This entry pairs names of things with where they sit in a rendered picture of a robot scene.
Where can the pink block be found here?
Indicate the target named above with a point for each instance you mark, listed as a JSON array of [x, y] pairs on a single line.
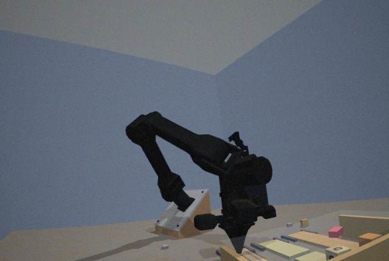
[[335, 232]]

